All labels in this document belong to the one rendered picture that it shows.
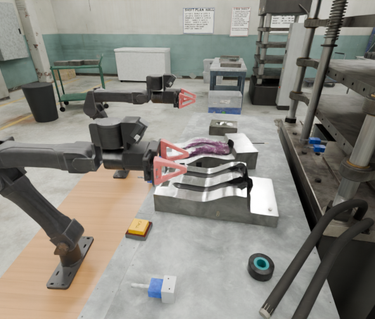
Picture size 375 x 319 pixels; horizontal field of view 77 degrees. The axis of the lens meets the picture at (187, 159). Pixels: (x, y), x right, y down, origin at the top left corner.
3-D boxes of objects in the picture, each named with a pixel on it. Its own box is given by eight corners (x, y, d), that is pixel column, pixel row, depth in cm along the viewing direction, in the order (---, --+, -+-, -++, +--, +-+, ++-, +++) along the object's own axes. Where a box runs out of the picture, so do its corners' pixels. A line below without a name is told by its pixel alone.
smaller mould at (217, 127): (208, 135, 173) (209, 126, 170) (211, 127, 186) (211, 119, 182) (236, 137, 170) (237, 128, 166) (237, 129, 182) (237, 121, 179)
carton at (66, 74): (53, 80, 759) (49, 66, 739) (64, 76, 813) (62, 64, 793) (66, 80, 753) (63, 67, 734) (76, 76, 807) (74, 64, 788)
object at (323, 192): (322, 235, 100) (327, 222, 96) (280, 125, 211) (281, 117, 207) (574, 270, 85) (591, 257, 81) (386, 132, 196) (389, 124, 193)
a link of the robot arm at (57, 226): (88, 231, 77) (9, 154, 64) (78, 248, 72) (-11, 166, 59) (74, 237, 79) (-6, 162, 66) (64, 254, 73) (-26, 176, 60)
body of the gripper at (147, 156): (158, 139, 62) (130, 138, 62) (150, 158, 53) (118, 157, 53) (159, 161, 65) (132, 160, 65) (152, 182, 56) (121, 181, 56)
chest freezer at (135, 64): (171, 79, 777) (170, 47, 731) (166, 83, 711) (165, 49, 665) (127, 77, 797) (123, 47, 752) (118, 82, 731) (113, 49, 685)
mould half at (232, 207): (154, 211, 102) (152, 185, 95) (170, 178, 124) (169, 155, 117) (275, 228, 93) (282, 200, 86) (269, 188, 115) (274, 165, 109)
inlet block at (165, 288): (129, 299, 69) (127, 287, 66) (135, 282, 73) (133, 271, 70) (174, 304, 67) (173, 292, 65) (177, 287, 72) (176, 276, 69)
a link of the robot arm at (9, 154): (101, 138, 62) (-10, 135, 63) (87, 155, 54) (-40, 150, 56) (109, 178, 68) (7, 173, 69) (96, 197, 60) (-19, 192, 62)
